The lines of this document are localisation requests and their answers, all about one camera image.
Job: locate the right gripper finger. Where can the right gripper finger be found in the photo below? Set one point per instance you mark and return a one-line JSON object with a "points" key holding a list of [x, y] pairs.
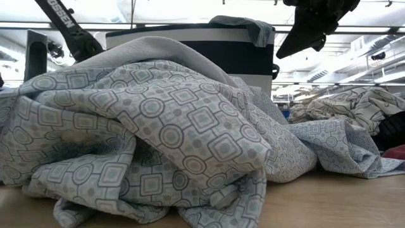
{"points": [[321, 44], [303, 35]]}

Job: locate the white leaf print garment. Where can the white leaf print garment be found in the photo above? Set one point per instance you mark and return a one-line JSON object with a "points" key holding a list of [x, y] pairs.
{"points": [[354, 104]]}

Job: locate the maroon sock coral toe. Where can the maroon sock coral toe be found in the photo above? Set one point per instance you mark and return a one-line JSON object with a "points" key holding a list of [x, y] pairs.
{"points": [[395, 152]]}

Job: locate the light blue patterned shirt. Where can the light blue patterned shirt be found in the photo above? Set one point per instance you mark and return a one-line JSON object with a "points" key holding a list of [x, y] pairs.
{"points": [[177, 133]]}

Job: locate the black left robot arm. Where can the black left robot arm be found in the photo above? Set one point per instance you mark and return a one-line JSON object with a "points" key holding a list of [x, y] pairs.
{"points": [[72, 31]]}

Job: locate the navy fabric bin white stripes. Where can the navy fabric bin white stripes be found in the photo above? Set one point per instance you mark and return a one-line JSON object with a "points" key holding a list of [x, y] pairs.
{"points": [[234, 57]]}

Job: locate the black garment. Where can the black garment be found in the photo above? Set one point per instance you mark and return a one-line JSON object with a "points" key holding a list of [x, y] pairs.
{"points": [[392, 130]]}

